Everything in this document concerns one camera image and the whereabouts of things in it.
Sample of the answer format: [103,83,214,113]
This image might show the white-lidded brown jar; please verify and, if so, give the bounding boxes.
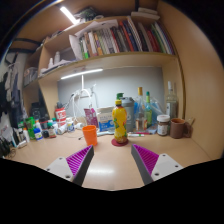
[156,114,171,137]

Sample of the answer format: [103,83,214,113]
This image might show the white wall power strip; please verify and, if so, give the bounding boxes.
[73,89,93,98]

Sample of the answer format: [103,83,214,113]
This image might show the hanging dark clothes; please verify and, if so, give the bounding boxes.
[0,61,26,129]

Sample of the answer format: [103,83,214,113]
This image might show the magenta carton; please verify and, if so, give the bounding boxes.
[83,107,99,129]

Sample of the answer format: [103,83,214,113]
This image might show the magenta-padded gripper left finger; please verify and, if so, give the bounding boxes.
[43,144,95,187]

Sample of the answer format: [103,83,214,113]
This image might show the black headphones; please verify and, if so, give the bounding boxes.
[0,136,12,158]

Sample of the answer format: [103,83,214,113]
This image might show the blue-labelled white bottle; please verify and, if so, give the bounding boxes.
[33,127,44,141]

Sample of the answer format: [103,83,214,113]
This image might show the tall clear glass bottle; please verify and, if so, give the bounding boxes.
[165,80,179,120]

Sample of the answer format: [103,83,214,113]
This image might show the flat round red coaster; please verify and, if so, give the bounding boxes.
[110,138,130,147]

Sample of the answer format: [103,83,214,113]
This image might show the blue and white carton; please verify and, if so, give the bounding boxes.
[96,106,116,133]

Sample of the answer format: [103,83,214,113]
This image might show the white led desk lamp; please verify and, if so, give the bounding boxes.
[60,68,104,93]

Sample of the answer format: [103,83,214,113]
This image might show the orange plastic cup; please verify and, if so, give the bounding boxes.
[81,124,99,147]

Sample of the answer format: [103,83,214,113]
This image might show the grey shaker bottle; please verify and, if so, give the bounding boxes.
[120,96,136,133]

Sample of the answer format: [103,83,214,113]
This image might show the brown mug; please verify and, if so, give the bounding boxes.
[169,117,194,140]

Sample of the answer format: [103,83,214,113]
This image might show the green-capped brown bottle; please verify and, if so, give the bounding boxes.
[46,122,57,139]

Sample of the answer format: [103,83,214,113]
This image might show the blue plastic bag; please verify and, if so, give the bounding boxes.
[149,96,166,126]

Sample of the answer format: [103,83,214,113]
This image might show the red and white can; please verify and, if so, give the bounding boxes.
[54,107,67,127]

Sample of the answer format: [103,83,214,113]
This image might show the gold-capped clear glass bottle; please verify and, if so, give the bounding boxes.
[134,86,146,132]

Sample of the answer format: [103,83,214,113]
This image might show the yellow juice bottle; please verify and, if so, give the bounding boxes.
[111,99,129,145]

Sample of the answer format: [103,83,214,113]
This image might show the ceiling light tube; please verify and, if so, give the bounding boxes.
[59,5,78,26]

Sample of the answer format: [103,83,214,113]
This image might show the white pill bottle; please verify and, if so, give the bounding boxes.
[65,117,76,133]

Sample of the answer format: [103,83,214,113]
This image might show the green-capped slim bottle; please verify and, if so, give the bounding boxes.
[143,91,153,128]

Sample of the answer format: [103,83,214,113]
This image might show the green box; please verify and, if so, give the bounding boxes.
[24,116,36,140]

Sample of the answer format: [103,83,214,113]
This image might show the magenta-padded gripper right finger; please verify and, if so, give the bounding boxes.
[130,143,185,186]

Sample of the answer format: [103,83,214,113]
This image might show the white power cable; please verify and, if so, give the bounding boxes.
[68,89,98,133]

